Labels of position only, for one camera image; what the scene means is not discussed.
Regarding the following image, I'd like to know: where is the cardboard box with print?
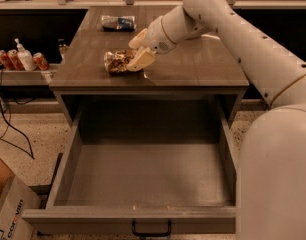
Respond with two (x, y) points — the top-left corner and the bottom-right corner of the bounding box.
(0, 158), (41, 240)

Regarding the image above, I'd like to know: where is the open grey top drawer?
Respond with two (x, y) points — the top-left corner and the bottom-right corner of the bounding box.
(24, 100), (236, 235)

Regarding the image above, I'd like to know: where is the black floor cable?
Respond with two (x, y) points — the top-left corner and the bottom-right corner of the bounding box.
(0, 88), (36, 161)

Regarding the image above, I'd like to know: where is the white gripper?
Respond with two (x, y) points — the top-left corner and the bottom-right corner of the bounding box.
(127, 16), (176, 72)

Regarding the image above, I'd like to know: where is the small glass bottle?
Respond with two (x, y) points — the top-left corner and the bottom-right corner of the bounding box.
(58, 39), (68, 59)

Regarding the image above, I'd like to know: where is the red soda can right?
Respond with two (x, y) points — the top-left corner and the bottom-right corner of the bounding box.
(33, 52), (50, 71)

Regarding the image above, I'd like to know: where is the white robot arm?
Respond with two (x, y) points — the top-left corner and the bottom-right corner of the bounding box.
(128, 0), (306, 240)

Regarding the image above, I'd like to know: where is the crushed orange gold can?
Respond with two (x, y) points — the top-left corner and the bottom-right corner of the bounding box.
(104, 49), (136, 74)

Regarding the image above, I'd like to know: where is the white pump bottle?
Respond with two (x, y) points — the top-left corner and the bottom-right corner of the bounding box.
(14, 38), (36, 71)

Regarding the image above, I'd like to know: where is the black drawer handle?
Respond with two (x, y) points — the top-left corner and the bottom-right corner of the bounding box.
(131, 220), (172, 238)

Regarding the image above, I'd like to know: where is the grey cabinet with top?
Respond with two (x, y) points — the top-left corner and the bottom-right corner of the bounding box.
(50, 6), (249, 121)

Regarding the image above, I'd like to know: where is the grey side shelf left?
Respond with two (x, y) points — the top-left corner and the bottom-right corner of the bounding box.
(0, 64), (59, 86)

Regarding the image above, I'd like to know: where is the red soda can middle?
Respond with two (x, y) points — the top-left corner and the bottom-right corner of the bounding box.
(7, 49), (24, 70)

